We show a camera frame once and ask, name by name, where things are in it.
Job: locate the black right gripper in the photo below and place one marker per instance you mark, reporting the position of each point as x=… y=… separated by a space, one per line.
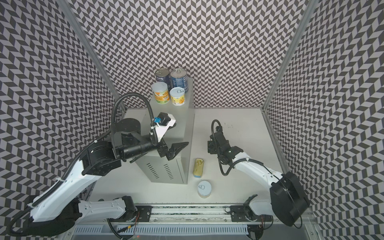
x=216 y=144

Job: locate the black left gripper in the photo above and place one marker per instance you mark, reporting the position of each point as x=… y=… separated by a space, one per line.
x=172 y=152

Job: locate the white lid can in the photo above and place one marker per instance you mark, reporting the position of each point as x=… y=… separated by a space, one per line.
x=177 y=96
x=161 y=92
x=204 y=189

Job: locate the white lid can front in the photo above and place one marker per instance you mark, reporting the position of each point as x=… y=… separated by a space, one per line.
x=204 y=189

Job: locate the blue label tin can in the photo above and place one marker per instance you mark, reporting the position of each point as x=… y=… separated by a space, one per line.
x=179 y=79

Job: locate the tomato can dark label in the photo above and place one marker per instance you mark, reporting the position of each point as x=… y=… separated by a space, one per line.
x=163 y=75

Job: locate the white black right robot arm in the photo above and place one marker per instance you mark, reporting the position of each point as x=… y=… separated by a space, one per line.
x=283 y=196

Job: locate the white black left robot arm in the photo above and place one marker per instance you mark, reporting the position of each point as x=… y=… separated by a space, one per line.
x=59 y=208

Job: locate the gold rectangular sardine tin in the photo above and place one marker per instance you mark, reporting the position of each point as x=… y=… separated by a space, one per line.
x=198 y=168

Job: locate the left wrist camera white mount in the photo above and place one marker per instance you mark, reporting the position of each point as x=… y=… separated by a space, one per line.
x=160 y=125

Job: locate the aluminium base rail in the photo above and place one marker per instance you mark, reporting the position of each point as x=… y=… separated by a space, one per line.
x=215 y=219

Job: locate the left aluminium corner post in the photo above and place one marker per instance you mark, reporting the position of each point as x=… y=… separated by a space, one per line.
x=84 y=40

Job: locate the aluminium corner post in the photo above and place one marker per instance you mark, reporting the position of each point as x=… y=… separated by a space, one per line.
x=309 y=11
x=84 y=40

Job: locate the right aluminium corner post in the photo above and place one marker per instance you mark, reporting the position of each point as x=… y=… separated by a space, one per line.
x=309 y=11

